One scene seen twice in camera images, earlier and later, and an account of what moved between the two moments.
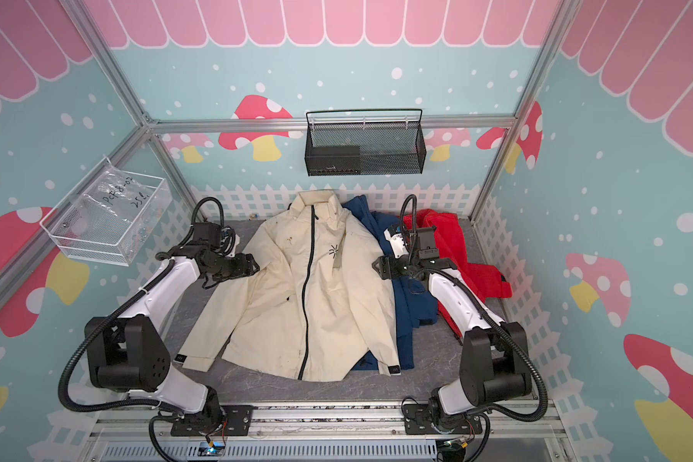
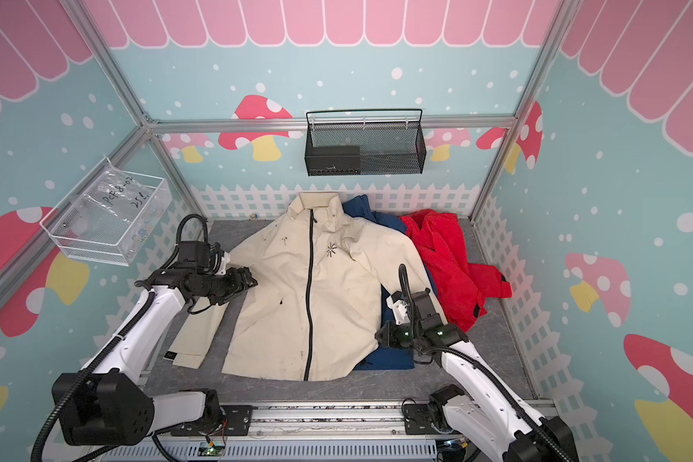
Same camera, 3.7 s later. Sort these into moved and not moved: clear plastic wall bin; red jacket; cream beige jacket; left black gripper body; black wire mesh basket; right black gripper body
Moved: left black gripper body; right black gripper body
Not moved: red jacket; clear plastic wall bin; cream beige jacket; black wire mesh basket
